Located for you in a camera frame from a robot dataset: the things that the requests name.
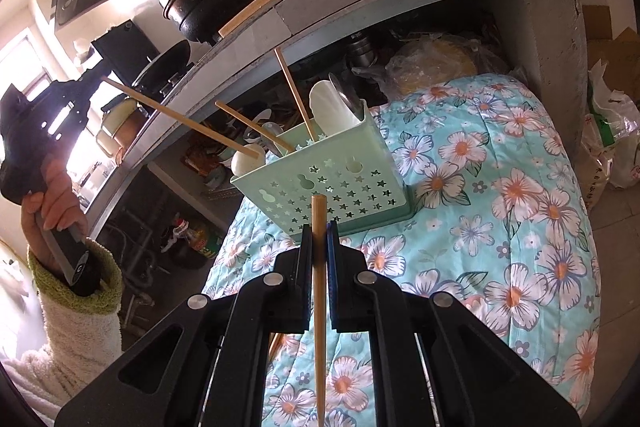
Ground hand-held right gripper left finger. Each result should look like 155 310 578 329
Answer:
54 223 315 427

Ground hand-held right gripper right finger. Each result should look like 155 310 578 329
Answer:
326 221 583 427

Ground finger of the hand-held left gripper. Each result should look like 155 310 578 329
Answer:
75 68 107 108

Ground green plastic utensil holder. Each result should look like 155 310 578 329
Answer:
230 104 416 238

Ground metal spoon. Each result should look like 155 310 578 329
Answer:
244 121 286 155
329 73 371 118

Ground person's left forearm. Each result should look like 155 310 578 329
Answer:
0 237 125 418

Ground person's left hand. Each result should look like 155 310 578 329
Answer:
21 156 89 268

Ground cream and copper pot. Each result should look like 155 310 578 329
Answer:
95 99 151 158

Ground black kitchen appliance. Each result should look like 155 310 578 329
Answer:
91 21 161 75

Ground black wok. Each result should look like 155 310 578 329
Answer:
131 39 193 95

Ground yellow cooking oil bottle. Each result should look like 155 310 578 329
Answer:
187 219 226 258

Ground red snack packets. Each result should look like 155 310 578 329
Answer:
185 142 226 178

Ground dark bottle with red cap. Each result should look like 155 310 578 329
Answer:
160 214 193 253

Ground floral turquoise quilt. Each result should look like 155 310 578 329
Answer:
202 74 601 427

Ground stainless steel pot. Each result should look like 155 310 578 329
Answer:
347 32 381 68

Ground plastic bag of yellow food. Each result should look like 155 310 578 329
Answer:
385 34 493 98

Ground white plastic sack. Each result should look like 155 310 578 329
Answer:
580 57 640 208

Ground cardboard box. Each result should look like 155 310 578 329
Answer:
582 4 640 108

